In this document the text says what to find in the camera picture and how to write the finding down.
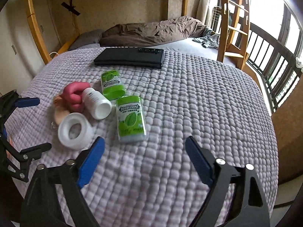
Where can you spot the green mint gum bottle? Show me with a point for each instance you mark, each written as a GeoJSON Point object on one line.
{"type": "Point", "coordinates": [130, 119]}

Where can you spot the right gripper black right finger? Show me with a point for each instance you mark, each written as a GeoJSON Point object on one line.
{"type": "Point", "coordinates": [248, 206]}

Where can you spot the white radiator panel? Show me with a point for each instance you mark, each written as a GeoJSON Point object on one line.
{"type": "Point", "coordinates": [215, 23]}

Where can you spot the white tape roll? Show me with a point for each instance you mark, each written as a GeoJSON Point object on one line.
{"type": "Point", "coordinates": [75, 131]}

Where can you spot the black remote control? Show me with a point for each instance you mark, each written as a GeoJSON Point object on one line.
{"type": "Point", "coordinates": [150, 50]}

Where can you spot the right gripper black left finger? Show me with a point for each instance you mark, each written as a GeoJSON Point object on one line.
{"type": "Point", "coordinates": [41, 204]}

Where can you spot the black balcony railing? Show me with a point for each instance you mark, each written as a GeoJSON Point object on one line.
{"type": "Point", "coordinates": [273, 61]}

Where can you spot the black flat case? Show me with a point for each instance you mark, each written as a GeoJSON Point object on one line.
{"type": "Point", "coordinates": [128, 57]}

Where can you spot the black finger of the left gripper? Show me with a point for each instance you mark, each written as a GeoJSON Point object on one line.
{"type": "Point", "coordinates": [25, 157]}
{"type": "Point", "coordinates": [12, 100]}

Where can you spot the wooden bunk ladder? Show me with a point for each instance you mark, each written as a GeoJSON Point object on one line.
{"type": "Point", "coordinates": [234, 33]}

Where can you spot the lavender quilted bed cover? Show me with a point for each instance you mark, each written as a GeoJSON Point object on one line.
{"type": "Point", "coordinates": [153, 182]}

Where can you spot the grey pillow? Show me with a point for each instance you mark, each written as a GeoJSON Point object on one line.
{"type": "Point", "coordinates": [87, 40]}

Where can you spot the grey crumpled clothing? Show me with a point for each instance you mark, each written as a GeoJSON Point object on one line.
{"type": "Point", "coordinates": [209, 39]}

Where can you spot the brown rumpled duvet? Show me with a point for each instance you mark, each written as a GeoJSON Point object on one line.
{"type": "Point", "coordinates": [153, 33]}

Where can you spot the white pill bottle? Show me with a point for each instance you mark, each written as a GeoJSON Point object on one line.
{"type": "Point", "coordinates": [98, 105]}

